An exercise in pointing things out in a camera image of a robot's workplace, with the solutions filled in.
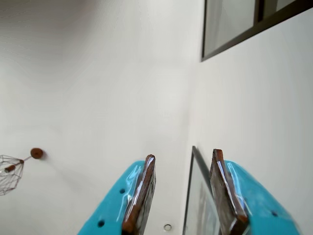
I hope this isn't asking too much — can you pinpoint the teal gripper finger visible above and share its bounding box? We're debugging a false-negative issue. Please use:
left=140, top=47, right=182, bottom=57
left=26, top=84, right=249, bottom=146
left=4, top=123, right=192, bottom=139
left=209, top=148, right=303, bottom=235
left=77, top=154, right=157, bottom=235

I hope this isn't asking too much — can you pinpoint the black framed picture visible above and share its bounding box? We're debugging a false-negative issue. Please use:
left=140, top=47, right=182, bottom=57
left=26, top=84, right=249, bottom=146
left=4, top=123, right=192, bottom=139
left=182, top=145, right=222, bottom=235

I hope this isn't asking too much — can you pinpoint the round wooden ceiling rose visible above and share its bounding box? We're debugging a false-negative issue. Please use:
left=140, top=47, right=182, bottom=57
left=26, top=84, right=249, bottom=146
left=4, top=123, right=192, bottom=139
left=30, top=147, right=45, bottom=160

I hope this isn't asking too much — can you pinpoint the black framed window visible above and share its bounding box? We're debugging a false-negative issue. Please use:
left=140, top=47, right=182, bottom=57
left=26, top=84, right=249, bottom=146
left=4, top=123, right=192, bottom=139
left=201, top=0, right=313, bottom=62

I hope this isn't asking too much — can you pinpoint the wire cage pendant lamp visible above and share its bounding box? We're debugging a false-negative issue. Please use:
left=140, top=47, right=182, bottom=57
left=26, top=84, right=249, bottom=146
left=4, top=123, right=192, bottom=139
left=0, top=154, right=32, bottom=196

